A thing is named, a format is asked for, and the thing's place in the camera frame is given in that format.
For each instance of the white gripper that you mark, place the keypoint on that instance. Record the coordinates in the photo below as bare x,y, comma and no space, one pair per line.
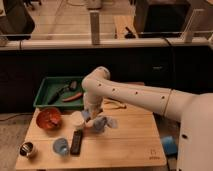
92,110

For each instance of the blue sponge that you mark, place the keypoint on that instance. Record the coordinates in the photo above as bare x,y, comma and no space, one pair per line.
86,115

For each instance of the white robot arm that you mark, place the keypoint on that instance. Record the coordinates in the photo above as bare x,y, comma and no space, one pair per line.
194,112

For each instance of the red bowl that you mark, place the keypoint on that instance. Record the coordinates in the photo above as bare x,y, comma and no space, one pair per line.
49,118

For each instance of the white cup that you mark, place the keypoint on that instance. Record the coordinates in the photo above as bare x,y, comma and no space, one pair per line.
77,120

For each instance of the blue grey cloth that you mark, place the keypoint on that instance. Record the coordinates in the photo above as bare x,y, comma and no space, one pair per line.
101,122

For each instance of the black remote control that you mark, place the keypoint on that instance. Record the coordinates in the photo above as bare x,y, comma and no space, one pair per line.
76,142

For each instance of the red spatula in tray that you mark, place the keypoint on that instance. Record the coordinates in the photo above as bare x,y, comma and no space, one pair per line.
74,97

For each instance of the black brush in tray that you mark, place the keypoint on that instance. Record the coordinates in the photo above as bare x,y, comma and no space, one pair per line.
72,86

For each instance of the wooden board table top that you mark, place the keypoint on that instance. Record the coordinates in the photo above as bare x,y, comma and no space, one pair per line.
134,143

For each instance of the blue cup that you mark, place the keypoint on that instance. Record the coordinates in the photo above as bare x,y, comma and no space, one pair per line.
60,146

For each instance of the green plastic tray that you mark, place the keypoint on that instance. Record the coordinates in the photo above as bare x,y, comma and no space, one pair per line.
50,85

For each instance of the small metal cup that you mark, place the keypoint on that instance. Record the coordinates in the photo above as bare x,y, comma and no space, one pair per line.
27,149

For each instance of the blue tape roll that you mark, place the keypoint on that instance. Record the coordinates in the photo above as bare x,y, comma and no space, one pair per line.
169,145

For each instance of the black office chair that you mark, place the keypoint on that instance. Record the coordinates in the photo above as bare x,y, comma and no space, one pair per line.
17,24

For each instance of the grey metal post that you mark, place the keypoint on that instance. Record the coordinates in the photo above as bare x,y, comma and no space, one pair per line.
95,28

